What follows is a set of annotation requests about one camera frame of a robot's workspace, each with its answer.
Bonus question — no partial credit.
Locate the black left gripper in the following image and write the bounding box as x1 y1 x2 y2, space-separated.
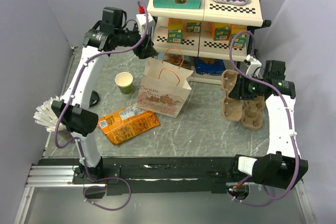
115 25 159 59

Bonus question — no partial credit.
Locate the brown cardboard cup carrier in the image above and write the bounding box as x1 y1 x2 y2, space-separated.
240 96 266 131
220 69 245 122

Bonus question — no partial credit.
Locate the green paper coffee cup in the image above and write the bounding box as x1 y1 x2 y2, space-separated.
115 72 133 95

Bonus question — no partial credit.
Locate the white Cream Bear paper bag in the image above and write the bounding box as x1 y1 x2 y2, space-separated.
136 58 193 118

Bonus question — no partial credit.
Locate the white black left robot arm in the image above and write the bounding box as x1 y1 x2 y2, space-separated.
51 2 158 183

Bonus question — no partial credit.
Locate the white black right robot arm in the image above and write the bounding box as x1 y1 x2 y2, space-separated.
229 56 308 190

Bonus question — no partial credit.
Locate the blue chips bag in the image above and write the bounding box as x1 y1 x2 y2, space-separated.
194 57 226 76

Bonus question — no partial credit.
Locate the orange green snack box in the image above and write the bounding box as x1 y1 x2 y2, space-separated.
209 22 231 41
167 18 184 44
186 20 202 33
229 24 248 49

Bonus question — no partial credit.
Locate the brown chips bag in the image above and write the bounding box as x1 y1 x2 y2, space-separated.
164 54 192 70

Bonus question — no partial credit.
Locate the cream black three-tier shelf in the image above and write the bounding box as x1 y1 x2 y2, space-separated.
139 0 272 86

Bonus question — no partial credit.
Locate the black plastic cup lid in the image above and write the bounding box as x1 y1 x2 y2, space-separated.
89 90 100 108

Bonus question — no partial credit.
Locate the orange chips bag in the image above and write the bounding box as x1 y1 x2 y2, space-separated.
97 104 160 145

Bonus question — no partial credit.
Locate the white paper straws bundle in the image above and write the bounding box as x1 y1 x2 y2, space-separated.
33 96 60 132

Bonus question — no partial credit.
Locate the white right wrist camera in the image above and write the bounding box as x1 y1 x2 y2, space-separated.
244 55 262 77

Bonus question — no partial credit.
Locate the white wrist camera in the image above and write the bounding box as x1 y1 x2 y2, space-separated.
244 55 262 77
136 13 155 35

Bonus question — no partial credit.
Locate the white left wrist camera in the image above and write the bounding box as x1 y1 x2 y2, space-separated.
136 13 155 35

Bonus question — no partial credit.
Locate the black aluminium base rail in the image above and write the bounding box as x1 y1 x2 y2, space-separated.
26 157 246 199

